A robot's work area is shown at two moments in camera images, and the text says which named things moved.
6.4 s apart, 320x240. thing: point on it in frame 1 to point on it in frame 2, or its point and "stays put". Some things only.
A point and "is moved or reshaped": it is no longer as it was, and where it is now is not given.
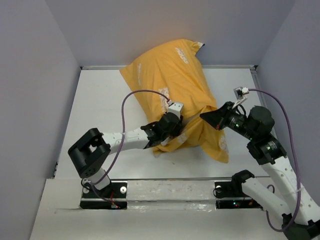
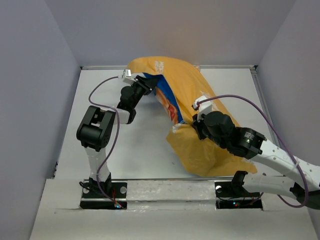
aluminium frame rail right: x=259 y=86 stays put
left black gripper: x=177 y=127 to x=143 y=85
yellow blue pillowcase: x=174 y=74 is moved or reshaped
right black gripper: x=217 y=118 to x=197 y=125
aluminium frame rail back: x=203 y=68 stays put
